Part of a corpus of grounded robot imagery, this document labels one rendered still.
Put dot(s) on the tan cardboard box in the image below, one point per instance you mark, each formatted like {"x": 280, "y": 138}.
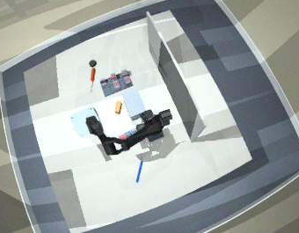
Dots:
{"x": 118, "y": 105}

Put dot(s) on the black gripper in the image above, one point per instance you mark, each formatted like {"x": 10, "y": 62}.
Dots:
{"x": 140, "y": 126}

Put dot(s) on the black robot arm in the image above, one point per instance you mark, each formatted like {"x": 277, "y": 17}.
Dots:
{"x": 154, "y": 125}

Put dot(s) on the black short cylinder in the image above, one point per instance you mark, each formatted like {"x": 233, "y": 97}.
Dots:
{"x": 92, "y": 63}

